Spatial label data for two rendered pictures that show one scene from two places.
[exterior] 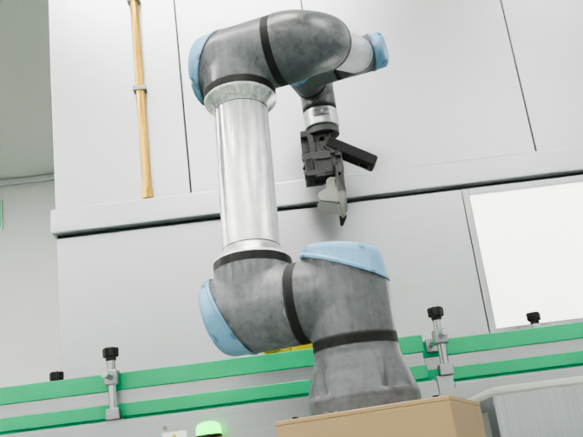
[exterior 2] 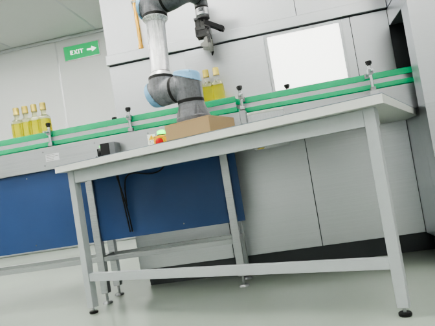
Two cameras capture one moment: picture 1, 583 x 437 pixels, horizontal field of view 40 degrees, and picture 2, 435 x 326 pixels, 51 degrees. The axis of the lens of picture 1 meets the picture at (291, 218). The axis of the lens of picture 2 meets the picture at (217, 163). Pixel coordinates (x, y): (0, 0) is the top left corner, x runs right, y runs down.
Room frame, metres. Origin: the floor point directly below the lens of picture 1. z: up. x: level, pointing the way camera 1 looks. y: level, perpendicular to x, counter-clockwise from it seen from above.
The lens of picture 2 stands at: (-0.85, -0.48, 0.55)
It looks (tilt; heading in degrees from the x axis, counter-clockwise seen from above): 2 degrees up; 10
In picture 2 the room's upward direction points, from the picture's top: 9 degrees counter-clockwise
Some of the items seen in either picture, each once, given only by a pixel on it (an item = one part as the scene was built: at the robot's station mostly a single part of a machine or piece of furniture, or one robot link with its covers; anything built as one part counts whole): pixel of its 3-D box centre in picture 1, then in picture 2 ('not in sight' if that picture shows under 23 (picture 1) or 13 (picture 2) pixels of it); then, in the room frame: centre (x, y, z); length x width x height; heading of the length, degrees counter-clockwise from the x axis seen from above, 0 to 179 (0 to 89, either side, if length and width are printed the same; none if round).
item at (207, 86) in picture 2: not in sight; (210, 101); (1.60, -0.05, 0.99); 0.06 x 0.06 x 0.21; 1
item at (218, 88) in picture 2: not in sight; (220, 99); (1.60, -0.11, 0.99); 0.06 x 0.06 x 0.21; 1
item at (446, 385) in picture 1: (445, 397); (244, 118); (1.49, -0.24, 0.85); 0.09 x 0.04 x 0.07; 1
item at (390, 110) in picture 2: not in sight; (261, 140); (1.70, -0.29, 0.73); 1.58 x 1.52 x 0.04; 70
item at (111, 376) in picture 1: (108, 382); (127, 119); (1.42, 0.36, 0.94); 0.07 x 0.04 x 0.13; 1
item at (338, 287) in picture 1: (342, 291); (186, 85); (1.08, -0.06, 0.98); 0.13 x 0.12 x 0.14; 72
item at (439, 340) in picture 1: (438, 342); (241, 98); (1.48, -0.24, 0.95); 0.17 x 0.03 x 0.12; 1
